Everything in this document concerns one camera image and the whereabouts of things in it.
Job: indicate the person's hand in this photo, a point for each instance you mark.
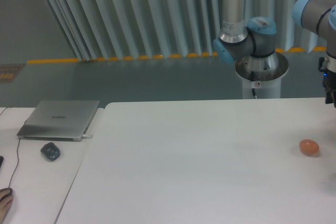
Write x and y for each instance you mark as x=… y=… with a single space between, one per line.
x=6 y=203

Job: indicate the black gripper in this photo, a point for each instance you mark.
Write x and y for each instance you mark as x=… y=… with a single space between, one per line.
x=326 y=65

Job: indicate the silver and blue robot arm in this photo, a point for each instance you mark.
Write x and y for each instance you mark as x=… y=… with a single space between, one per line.
x=251 y=45

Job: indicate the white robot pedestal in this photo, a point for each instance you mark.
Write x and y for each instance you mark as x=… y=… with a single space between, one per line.
x=261 y=77

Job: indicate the white corrugated partition wall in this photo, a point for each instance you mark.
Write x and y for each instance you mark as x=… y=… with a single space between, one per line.
x=162 y=28

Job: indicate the brown egg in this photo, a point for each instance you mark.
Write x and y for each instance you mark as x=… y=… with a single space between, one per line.
x=309 y=147

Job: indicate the white usb dongle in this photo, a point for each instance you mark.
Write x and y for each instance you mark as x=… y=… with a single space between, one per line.
x=86 y=136

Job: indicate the black computer mouse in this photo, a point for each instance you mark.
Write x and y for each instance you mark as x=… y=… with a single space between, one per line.
x=10 y=192

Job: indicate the silver closed laptop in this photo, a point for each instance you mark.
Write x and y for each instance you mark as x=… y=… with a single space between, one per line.
x=61 y=120

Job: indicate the black keyboard edge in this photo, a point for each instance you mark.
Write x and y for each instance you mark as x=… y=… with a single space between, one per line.
x=1 y=160

